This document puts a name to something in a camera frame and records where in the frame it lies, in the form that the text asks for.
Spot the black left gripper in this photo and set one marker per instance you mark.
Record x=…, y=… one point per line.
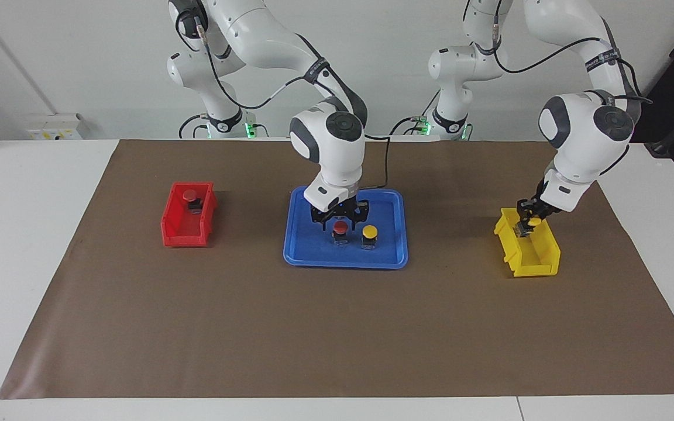
x=533, y=206

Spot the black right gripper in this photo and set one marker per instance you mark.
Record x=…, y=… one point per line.
x=320, y=215

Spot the red push button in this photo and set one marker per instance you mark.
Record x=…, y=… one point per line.
x=340, y=227
x=195, y=206

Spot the yellow push button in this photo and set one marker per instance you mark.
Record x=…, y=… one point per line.
x=535, y=222
x=370, y=234

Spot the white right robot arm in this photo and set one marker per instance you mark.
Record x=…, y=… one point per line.
x=337, y=140

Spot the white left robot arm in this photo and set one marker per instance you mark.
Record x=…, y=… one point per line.
x=583, y=128

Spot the blue plastic tray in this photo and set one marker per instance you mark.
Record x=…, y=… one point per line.
x=313, y=254

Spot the yellow plastic bin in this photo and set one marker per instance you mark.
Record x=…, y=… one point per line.
x=539, y=269

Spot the brown paper mat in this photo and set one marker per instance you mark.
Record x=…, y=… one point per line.
x=313, y=327

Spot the red plastic bin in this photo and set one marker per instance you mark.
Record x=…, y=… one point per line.
x=180, y=237

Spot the white wall socket box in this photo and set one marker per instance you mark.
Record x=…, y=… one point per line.
x=56, y=128

